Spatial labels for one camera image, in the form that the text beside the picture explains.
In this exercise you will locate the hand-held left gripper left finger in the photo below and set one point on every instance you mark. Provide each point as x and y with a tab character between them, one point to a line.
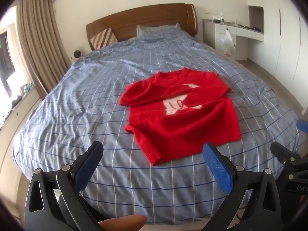
87	166

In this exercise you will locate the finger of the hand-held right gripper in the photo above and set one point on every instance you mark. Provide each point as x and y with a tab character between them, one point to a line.
284	155
302	125

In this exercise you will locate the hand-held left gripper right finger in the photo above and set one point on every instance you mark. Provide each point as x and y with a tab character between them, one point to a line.
217	168

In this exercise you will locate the red knit sweater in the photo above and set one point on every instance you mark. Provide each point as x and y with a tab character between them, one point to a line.
180	130

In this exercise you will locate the bed with blue checked cover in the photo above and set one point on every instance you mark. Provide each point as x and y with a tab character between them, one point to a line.
96	101

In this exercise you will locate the white low cabinet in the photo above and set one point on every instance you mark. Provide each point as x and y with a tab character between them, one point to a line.
19	115

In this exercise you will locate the white wardrobe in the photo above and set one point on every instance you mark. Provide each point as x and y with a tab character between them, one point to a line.
288	41

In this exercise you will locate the colourful clutter pile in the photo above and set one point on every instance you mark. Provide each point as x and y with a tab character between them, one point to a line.
22	90

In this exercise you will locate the dark flat item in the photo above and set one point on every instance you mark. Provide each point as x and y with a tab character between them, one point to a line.
257	28

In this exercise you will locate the small round white fan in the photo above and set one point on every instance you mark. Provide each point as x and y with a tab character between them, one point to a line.
77	54

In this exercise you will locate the white plastic bag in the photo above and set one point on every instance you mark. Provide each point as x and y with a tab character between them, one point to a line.
226	43

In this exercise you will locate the white desk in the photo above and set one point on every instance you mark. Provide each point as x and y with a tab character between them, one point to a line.
221	32

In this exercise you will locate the striped brown pillow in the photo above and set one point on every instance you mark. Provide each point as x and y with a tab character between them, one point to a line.
103	39

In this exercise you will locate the window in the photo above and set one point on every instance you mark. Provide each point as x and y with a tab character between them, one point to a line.
6	60

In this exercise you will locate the clear bottle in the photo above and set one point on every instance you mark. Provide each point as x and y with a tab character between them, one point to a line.
221	19

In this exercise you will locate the beige curtain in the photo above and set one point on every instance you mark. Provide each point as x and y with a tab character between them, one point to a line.
36	41

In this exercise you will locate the grey pillow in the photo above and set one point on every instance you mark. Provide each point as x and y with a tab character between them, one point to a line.
149	28

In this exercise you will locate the wooden headboard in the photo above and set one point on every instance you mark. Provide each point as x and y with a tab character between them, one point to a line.
144	16

